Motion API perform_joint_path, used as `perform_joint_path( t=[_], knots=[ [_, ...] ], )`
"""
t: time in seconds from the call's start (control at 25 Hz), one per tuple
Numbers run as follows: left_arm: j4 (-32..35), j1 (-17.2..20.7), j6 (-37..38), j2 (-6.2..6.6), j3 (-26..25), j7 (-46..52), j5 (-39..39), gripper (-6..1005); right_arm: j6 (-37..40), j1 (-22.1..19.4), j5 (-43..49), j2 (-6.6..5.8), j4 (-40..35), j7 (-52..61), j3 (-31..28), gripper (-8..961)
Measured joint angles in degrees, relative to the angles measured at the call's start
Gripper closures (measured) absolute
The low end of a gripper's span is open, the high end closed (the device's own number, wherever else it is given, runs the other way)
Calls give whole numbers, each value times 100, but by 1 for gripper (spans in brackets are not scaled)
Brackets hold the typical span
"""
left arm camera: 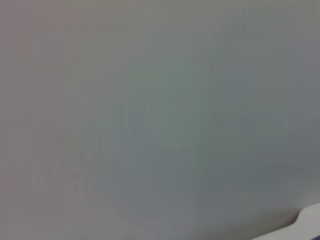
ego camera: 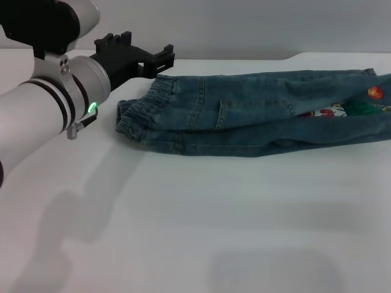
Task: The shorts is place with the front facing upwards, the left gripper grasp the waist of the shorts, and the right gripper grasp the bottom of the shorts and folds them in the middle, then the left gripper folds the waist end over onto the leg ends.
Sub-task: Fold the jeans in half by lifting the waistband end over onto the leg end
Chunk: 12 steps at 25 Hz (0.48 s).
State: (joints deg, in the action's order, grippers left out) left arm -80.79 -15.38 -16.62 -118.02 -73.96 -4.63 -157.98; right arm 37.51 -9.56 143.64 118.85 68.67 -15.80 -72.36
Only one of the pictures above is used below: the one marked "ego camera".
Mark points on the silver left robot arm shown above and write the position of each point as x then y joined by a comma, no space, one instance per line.
46,103

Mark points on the blue denim shorts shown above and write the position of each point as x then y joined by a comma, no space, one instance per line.
244,122

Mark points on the left wrist camera housing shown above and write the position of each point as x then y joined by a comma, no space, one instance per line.
39,21

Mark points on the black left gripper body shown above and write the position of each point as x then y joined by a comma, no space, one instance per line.
122,61

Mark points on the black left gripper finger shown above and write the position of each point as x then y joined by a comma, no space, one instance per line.
165,59
113,39

